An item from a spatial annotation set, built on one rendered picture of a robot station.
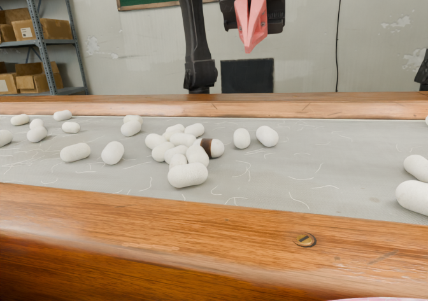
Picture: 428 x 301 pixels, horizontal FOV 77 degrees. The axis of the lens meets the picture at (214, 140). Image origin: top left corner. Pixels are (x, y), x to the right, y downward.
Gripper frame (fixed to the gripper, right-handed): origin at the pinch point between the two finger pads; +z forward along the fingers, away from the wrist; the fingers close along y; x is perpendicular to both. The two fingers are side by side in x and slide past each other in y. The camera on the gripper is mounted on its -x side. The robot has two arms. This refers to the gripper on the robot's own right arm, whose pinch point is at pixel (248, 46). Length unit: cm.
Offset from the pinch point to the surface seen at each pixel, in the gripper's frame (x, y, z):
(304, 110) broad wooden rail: 10.7, 8.6, 3.7
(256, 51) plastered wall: 128, -21, -144
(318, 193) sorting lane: -4.3, 8.7, 23.5
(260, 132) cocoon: 1.3, 2.8, 14.1
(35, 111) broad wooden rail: 10.7, -47.7, 3.9
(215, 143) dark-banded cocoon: -2.0, -1.6, 17.8
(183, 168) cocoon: -6.5, -2.8, 23.0
